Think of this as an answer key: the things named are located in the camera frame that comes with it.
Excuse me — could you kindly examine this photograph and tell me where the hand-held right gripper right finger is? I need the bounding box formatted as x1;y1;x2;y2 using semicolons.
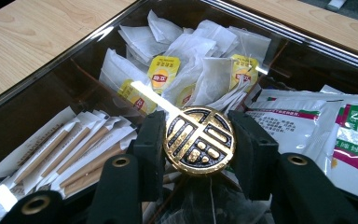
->
227;110;358;224

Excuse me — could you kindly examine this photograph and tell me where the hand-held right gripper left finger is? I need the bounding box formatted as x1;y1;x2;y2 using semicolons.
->
88;110;169;224

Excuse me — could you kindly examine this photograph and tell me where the square metal compartment box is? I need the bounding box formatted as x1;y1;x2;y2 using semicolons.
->
0;0;358;224

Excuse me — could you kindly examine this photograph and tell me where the row of paper-wrapped wooden stirrers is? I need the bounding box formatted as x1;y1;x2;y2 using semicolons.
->
0;105;138;224

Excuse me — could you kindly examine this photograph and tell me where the pile of white printed sachets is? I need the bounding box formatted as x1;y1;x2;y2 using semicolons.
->
227;83;358;203

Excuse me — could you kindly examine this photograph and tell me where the pile of white tea bags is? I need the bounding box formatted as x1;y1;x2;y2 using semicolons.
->
99;8;273;117

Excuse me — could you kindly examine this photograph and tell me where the white metal stand frame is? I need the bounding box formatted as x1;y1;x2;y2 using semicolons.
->
326;0;347;11

